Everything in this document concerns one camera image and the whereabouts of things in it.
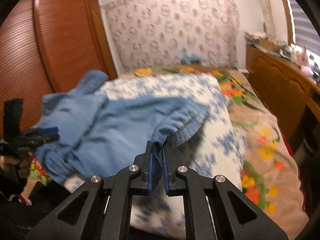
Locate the cardboard box on cabinet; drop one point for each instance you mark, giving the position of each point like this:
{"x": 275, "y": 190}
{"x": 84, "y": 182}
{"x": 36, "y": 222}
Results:
{"x": 271, "y": 44}

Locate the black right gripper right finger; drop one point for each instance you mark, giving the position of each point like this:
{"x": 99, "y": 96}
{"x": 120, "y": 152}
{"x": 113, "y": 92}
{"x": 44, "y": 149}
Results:
{"x": 171, "y": 161}

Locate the cardboard box with blue cloth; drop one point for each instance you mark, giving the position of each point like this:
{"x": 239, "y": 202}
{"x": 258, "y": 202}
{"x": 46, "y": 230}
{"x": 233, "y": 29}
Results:
{"x": 186, "y": 59}

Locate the patterned headboard curtain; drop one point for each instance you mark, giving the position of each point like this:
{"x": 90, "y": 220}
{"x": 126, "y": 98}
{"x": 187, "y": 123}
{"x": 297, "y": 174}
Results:
{"x": 158, "y": 32}

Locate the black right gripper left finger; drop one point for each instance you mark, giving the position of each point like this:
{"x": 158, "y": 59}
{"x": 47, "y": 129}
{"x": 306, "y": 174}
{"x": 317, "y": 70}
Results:
{"x": 145, "y": 163}

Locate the wooden side cabinet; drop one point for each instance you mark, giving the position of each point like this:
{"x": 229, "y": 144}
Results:
{"x": 286, "y": 92}

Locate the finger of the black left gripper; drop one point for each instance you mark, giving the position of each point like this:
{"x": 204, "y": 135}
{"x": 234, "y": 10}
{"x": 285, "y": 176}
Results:
{"x": 40, "y": 131}
{"x": 25, "y": 144}

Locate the grey zebra window blind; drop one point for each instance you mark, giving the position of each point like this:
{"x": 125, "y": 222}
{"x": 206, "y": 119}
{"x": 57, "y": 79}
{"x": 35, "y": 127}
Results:
{"x": 305, "y": 33}

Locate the blue floral white quilt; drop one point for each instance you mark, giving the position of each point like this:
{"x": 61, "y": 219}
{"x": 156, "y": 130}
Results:
{"x": 217, "y": 148}

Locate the pink bottle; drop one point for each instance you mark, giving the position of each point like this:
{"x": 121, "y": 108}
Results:
{"x": 304, "y": 59}

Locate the person left hand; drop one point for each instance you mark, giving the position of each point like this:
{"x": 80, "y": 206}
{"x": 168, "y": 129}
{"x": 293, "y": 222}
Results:
{"x": 23, "y": 165}

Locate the blue denim jeans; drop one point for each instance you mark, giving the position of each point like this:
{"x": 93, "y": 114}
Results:
{"x": 100, "y": 135}

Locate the brown louvered wardrobe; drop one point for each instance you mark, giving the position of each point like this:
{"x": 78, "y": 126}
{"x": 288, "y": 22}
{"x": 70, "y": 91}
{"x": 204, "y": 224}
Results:
{"x": 47, "y": 46}

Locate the floral brown bed blanket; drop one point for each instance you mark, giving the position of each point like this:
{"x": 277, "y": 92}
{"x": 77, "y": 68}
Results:
{"x": 269, "y": 177}

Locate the stack of papers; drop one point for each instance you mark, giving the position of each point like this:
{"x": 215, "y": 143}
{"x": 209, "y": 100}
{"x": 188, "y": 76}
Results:
{"x": 252, "y": 38}

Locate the beige hanging curtain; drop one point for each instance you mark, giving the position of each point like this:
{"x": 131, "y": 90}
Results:
{"x": 269, "y": 24}

